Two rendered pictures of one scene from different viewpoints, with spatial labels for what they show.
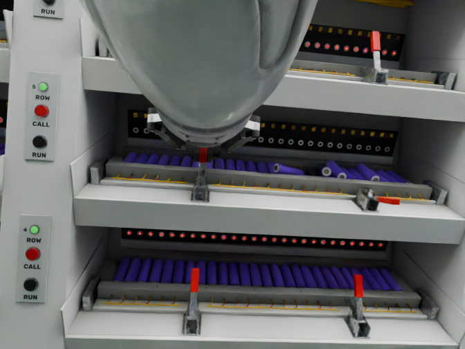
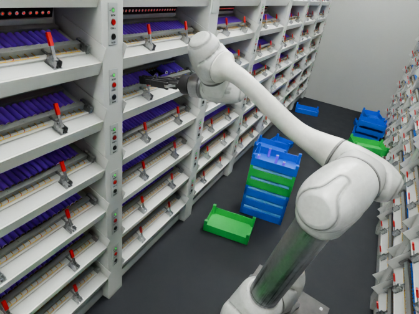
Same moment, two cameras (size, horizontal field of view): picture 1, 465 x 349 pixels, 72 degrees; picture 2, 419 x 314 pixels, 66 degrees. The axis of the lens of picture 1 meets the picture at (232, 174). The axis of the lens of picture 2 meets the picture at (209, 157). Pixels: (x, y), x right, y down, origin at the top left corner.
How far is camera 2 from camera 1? 1.16 m
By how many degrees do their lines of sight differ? 65
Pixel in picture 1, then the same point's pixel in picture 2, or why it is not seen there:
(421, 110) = not seen: hidden behind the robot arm
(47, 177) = (115, 109)
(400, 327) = (184, 118)
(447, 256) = not seen: hidden behind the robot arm
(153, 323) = (136, 144)
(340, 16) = not seen: outside the picture
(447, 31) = (196, 9)
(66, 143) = (120, 94)
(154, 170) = (126, 91)
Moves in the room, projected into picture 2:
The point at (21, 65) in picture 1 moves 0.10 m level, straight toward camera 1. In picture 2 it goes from (106, 68) to (137, 71)
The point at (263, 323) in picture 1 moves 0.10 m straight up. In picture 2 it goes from (159, 131) to (160, 111)
